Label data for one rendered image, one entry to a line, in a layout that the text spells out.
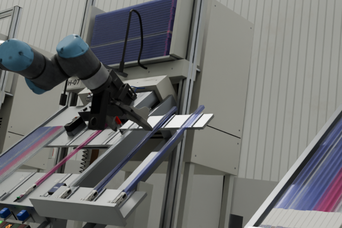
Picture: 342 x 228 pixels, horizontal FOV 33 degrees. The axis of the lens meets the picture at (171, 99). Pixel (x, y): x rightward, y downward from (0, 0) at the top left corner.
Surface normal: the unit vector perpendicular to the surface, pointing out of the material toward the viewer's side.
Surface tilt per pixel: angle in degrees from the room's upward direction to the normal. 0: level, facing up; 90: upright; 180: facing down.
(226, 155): 90
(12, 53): 90
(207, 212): 90
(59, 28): 90
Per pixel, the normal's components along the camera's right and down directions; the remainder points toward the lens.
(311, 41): -0.26, -0.27
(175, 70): -0.67, -0.27
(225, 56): 0.73, -0.07
